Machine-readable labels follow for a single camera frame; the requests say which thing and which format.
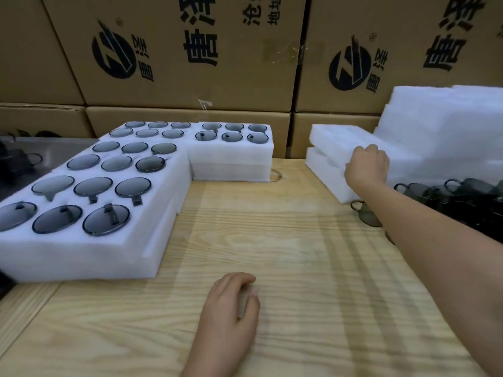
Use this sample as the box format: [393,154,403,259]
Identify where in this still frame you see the dark mugs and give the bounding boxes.
[0,135,43,181]

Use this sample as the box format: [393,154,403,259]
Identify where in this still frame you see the person's left hand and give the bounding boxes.
[194,272,261,362]

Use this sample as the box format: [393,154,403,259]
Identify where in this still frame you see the pile of smoky glass mugs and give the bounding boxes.
[351,177,503,246]

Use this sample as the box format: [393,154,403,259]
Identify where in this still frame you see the stainless steel table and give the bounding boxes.
[0,137,101,193]

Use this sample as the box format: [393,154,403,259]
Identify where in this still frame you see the person's right forearm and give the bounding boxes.
[363,180,503,350]

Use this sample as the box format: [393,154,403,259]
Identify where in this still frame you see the person's right hand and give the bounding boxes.
[344,144,390,197]

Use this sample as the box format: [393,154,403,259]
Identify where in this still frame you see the stack of white foam trays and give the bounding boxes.
[305,85,503,204]

